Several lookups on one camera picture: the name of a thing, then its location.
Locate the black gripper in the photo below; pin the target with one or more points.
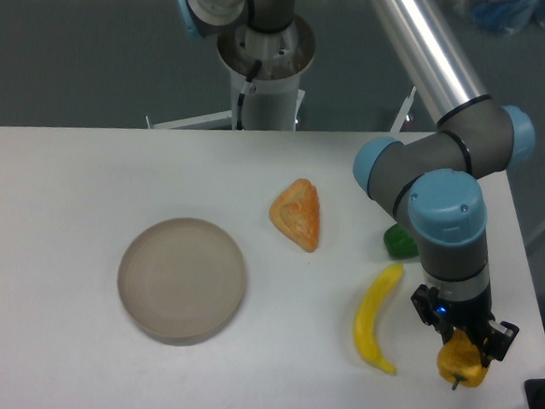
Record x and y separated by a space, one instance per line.
473 316

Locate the yellow bell pepper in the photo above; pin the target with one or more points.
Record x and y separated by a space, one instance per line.
459 362

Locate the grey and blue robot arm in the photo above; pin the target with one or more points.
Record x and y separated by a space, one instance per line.
430 186

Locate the yellow chili pepper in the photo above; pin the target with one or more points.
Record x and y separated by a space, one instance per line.
364 333

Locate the green bell pepper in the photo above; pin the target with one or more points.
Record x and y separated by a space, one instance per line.
399 244

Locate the beige round plate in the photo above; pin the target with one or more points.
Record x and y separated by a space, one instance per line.
182 280

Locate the orange triangular bread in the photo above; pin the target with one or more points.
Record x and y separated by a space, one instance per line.
296 214

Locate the white metal frame bracket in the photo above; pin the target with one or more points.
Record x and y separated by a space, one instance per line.
403 114

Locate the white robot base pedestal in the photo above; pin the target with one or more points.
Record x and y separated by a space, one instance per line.
265 72

